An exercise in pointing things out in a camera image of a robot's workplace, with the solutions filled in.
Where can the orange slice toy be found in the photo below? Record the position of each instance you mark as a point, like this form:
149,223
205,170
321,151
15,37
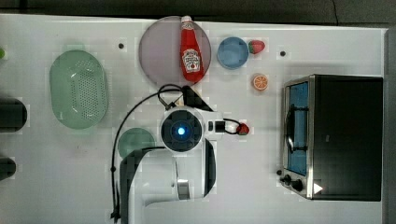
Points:
260,82

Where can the red ketchup bottle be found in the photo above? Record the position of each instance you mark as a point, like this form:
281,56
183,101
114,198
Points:
190,54

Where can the green oval colander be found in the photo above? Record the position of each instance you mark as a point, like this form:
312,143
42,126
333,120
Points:
78,91

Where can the silver toaster oven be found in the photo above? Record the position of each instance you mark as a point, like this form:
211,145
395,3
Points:
332,138

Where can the green small object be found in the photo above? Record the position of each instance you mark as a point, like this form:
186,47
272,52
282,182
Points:
2,54

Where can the red strawberry toy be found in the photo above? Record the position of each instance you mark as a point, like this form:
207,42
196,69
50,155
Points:
256,46

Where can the black cylinder cup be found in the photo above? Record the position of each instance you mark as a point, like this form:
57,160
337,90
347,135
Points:
13,115

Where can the blue bowl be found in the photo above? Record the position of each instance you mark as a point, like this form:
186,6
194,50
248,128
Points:
232,52

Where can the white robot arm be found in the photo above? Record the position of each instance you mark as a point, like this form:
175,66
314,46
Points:
181,168

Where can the small green round plate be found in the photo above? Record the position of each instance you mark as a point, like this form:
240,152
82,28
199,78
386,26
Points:
134,139

